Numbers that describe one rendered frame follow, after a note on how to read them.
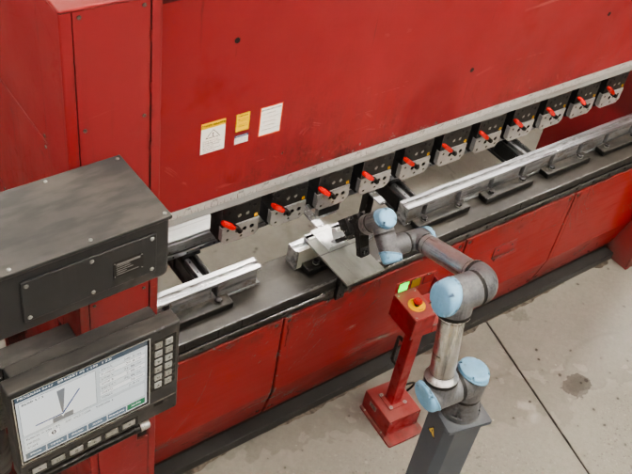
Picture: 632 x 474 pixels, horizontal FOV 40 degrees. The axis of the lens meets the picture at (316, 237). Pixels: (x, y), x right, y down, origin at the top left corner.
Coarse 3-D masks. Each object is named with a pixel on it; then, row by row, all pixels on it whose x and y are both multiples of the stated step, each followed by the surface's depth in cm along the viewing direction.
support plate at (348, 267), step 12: (312, 240) 335; (348, 240) 338; (324, 252) 331; (336, 252) 332; (348, 252) 333; (336, 264) 327; (348, 264) 328; (360, 264) 329; (372, 264) 330; (348, 276) 323; (360, 276) 324
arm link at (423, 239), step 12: (420, 228) 309; (420, 240) 303; (432, 240) 300; (420, 252) 305; (432, 252) 297; (444, 252) 293; (456, 252) 291; (444, 264) 292; (456, 264) 287; (468, 264) 282; (480, 264) 280; (492, 276) 274; (492, 288) 272
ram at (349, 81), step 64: (192, 0) 229; (256, 0) 242; (320, 0) 256; (384, 0) 272; (448, 0) 290; (512, 0) 311; (576, 0) 335; (192, 64) 243; (256, 64) 257; (320, 64) 273; (384, 64) 292; (448, 64) 313; (512, 64) 337; (576, 64) 365; (192, 128) 258; (256, 128) 275; (320, 128) 293; (384, 128) 314; (448, 128) 339; (192, 192) 276; (256, 192) 294
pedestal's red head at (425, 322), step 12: (420, 276) 352; (396, 288) 348; (408, 288) 353; (396, 300) 350; (408, 300) 349; (396, 312) 353; (408, 312) 345; (420, 312) 345; (432, 312) 346; (408, 324) 347; (420, 324) 346; (432, 324) 351; (408, 336) 349; (420, 336) 352
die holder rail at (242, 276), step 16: (224, 272) 320; (240, 272) 322; (256, 272) 326; (176, 288) 311; (192, 288) 312; (208, 288) 314; (224, 288) 321; (240, 288) 327; (160, 304) 305; (176, 304) 309; (192, 304) 315
